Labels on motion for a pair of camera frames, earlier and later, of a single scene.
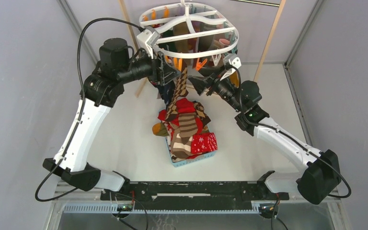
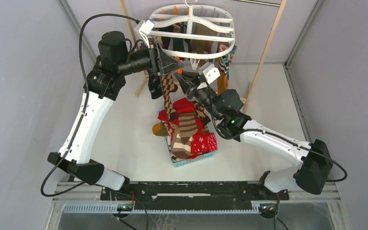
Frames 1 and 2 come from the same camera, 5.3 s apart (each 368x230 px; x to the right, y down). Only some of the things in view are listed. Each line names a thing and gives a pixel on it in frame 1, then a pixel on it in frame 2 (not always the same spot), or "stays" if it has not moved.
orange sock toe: (159, 129) stays
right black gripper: (201, 84) to (189, 85)
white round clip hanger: (193, 30) stays
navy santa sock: (166, 92) to (155, 85)
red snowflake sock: (205, 142) stays
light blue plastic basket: (180, 163) stays
